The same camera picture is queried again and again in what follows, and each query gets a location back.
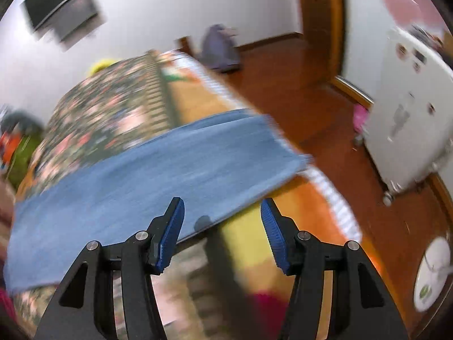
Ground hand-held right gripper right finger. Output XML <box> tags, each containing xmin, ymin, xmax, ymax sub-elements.
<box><xmin>260</xmin><ymin>197</ymin><xmax>410</xmax><ymax>340</ymax></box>

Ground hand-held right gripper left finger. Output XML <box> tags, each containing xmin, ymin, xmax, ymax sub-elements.
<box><xmin>34</xmin><ymin>197</ymin><xmax>185</xmax><ymax>340</ymax></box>

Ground blue denim pants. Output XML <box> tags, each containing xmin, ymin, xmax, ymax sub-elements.
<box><xmin>3</xmin><ymin>109</ymin><xmax>313</xmax><ymax>292</ymax></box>

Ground bed with floral bedspread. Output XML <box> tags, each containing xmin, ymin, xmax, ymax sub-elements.
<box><xmin>14</xmin><ymin>50</ymin><xmax>363</xmax><ymax>340</ymax></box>

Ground pink toy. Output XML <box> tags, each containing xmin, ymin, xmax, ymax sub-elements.
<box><xmin>352</xmin><ymin>104</ymin><xmax>371</xmax><ymax>139</ymax></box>

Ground white floor fan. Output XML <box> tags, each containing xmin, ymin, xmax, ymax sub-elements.
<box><xmin>413</xmin><ymin>233</ymin><xmax>453</xmax><ymax>314</ymax></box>

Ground green and orange cloth pile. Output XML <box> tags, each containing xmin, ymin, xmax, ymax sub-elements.
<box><xmin>0</xmin><ymin>105</ymin><xmax>46</xmax><ymax>190</ymax></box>

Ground white refrigerator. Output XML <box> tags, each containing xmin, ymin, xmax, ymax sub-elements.
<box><xmin>354</xmin><ymin>25</ymin><xmax>453</xmax><ymax>207</ymax></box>

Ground yellow-green plush item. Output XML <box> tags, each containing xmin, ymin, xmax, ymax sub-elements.
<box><xmin>87</xmin><ymin>59</ymin><xmax>121</xmax><ymax>76</ymax></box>

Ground grey-blue bag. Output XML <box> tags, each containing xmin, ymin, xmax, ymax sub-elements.
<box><xmin>200</xmin><ymin>24</ymin><xmax>243</xmax><ymax>73</ymax></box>

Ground wooden door frame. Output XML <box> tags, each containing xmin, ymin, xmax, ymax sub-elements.
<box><xmin>296</xmin><ymin>0</ymin><xmax>376</xmax><ymax>108</ymax></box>

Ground wall-mounted black television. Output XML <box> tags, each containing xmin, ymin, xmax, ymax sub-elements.
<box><xmin>22</xmin><ymin>0</ymin><xmax>108</xmax><ymax>51</ymax></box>

